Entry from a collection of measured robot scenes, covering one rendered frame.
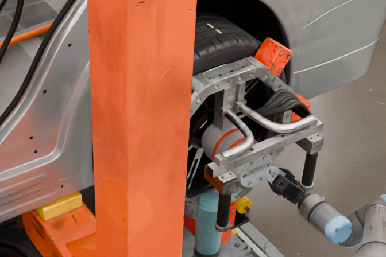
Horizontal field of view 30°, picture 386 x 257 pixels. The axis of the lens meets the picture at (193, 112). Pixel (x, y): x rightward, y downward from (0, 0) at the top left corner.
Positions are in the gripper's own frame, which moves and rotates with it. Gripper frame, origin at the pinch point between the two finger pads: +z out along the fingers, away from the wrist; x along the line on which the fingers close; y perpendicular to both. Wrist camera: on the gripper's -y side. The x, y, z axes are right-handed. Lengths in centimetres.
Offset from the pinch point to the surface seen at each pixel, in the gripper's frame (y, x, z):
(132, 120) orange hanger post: -110, -2, -39
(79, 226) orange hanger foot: -53, -47, 6
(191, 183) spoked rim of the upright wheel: -16.8, -19.6, 9.8
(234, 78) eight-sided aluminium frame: -48, 18, -2
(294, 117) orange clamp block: -10.1, 20.3, -2.4
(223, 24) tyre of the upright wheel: -45, 30, 18
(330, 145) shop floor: 112, 22, 51
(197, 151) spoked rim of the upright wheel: -27.2, -8.5, 8.1
